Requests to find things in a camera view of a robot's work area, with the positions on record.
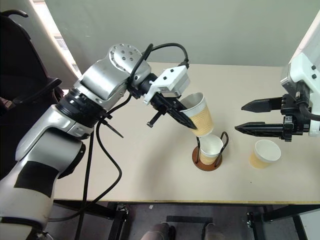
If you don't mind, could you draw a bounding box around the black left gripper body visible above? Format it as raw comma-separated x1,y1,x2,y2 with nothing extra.
146,91,185,129

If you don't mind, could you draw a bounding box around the black metal table frame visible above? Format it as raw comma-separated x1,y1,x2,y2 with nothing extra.
53,199,320,240

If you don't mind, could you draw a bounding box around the black flat bar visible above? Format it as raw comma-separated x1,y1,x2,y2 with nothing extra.
165,215,214,225

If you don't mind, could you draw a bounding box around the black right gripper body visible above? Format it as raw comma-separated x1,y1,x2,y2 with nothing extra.
279,93,312,143

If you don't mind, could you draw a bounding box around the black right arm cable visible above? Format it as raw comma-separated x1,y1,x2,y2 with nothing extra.
296,93,320,123

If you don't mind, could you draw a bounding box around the black office chair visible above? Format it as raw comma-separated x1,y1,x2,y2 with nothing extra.
0,9,66,181

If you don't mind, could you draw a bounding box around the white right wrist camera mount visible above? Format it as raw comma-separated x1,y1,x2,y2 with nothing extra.
280,51,320,138

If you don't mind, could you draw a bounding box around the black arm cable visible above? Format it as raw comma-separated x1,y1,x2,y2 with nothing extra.
47,42,190,223
296,93,320,123
74,132,96,240

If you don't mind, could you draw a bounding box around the tan ribbed paper cup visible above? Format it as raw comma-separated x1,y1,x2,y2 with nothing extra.
249,139,282,170
199,134,224,166
179,92,215,137

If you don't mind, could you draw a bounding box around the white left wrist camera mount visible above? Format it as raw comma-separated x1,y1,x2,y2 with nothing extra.
142,65,191,105

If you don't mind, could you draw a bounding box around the black cable tie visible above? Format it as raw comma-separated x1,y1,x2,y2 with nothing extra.
99,118,125,139

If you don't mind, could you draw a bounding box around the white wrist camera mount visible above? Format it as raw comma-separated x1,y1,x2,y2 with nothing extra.
142,65,191,105
280,51,320,138

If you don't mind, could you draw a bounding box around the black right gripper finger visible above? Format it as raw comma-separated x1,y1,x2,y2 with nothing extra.
241,96,286,113
234,121,286,139

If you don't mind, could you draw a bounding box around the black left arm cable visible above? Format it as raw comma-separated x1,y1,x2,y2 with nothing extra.
74,132,96,240
47,42,190,223

